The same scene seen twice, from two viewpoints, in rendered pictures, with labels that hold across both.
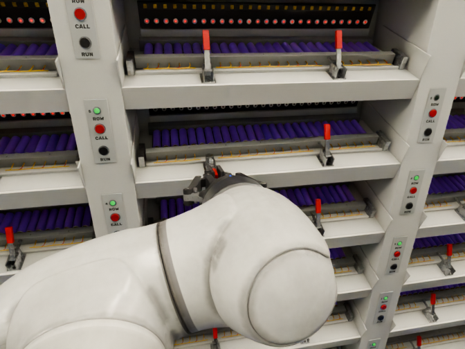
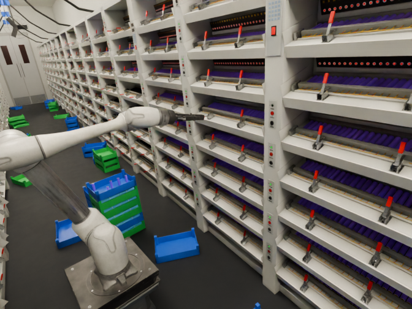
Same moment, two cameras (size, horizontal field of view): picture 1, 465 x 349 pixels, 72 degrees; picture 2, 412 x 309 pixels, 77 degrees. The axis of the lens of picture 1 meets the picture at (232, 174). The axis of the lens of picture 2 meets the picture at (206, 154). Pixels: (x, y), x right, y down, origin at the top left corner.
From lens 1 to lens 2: 1.32 m
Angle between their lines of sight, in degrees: 60
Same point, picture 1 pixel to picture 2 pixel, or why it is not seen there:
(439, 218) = (297, 183)
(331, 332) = (254, 224)
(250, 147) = (225, 113)
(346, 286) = (255, 198)
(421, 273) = (295, 218)
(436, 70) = (270, 91)
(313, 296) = (127, 116)
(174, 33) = (221, 67)
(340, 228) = (251, 163)
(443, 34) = (270, 74)
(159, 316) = not seen: hidden behind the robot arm
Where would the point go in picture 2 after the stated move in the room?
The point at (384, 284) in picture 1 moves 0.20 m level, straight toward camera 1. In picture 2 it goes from (268, 207) to (228, 208)
